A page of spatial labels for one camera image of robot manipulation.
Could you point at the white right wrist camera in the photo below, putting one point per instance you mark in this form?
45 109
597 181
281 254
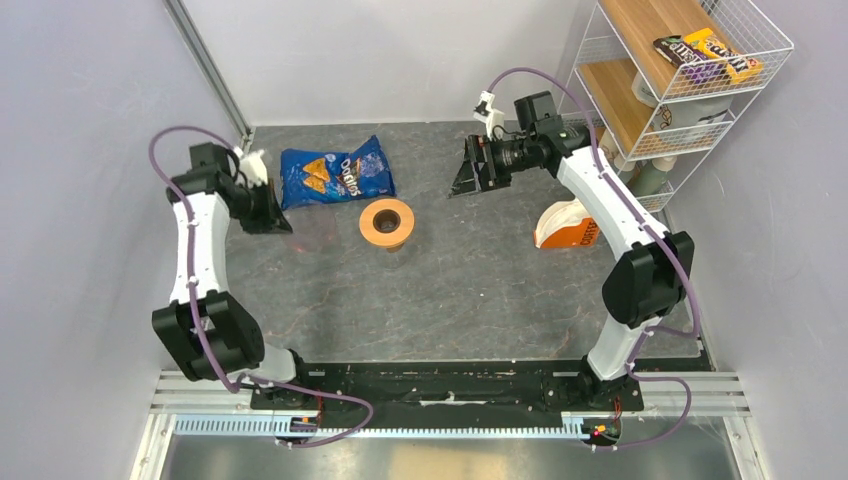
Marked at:
492 118

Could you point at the yellow M&M candy bag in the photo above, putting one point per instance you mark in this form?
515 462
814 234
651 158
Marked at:
737 67

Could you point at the blue Doritos chip bag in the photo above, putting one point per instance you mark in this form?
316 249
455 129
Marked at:
313 177

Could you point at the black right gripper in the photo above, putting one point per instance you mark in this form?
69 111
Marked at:
469 178

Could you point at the white coffee bag on shelf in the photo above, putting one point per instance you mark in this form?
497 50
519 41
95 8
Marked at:
680 114

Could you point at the white wire shelf rack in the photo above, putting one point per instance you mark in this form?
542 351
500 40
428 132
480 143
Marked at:
617 43

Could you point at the beige paper cup stack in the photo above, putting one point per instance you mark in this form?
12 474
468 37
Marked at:
625 170

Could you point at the orange coffee filter box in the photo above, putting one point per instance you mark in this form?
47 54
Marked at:
565 224

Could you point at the brown M&M candy bag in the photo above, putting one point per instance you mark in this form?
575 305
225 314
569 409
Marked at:
695 65

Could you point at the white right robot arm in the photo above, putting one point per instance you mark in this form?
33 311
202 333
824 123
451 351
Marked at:
650 276

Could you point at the aluminium frame rail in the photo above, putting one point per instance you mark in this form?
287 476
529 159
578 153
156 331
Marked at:
194 41

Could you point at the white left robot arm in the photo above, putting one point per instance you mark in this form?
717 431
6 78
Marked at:
207 332

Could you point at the green paper cup stack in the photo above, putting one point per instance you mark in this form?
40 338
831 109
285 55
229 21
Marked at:
652 176

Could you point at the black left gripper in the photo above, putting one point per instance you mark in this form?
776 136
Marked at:
271 218

